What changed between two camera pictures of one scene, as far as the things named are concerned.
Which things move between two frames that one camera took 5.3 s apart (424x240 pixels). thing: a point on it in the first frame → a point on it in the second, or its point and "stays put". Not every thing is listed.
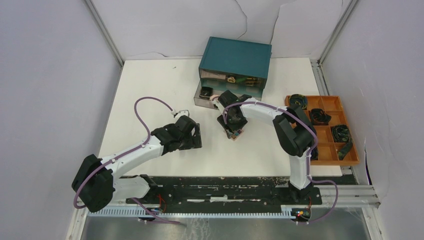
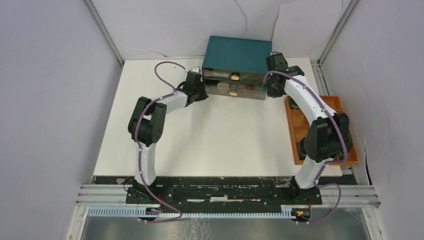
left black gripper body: [189, 142] → [201, 92]
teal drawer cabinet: [235, 63] stays put
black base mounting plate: [231, 190] stays put
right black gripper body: [233, 124] → [274, 91]
